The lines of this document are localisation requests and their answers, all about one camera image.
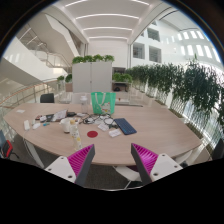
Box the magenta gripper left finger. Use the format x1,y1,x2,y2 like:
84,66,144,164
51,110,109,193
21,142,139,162
44,143,96,188

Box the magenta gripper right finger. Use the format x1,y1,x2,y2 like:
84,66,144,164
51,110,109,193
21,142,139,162
130,142,184,186

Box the clear plastic water bottle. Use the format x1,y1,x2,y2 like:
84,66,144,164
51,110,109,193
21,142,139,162
70,120,82,151

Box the white chair under table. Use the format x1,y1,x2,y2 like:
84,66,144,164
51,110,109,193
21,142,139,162
114,166,141,188

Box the red round coaster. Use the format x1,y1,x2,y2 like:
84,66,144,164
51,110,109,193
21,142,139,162
87,131,98,138

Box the white small box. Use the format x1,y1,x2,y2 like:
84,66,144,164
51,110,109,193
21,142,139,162
109,129,121,138

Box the white cup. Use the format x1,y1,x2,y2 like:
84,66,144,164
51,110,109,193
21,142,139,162
60,118,70,133

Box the clear plastic jar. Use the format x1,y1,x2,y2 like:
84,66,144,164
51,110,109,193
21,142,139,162
80,96,88,114

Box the green tote bag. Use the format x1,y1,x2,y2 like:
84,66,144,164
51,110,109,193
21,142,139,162
91,92,116,114

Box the black office chair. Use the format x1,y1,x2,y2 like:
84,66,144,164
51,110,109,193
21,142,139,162
40,93,55,103

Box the red black chair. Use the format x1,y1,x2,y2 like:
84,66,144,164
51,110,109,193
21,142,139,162
0,130,13,159

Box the green hedge planter row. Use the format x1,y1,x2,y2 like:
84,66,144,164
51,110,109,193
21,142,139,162
125,59,224,134

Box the white cabinet with plants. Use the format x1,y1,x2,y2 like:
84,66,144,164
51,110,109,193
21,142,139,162
72,54,114,93

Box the black cable bundle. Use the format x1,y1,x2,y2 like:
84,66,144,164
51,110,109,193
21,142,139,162
81,113,118,130

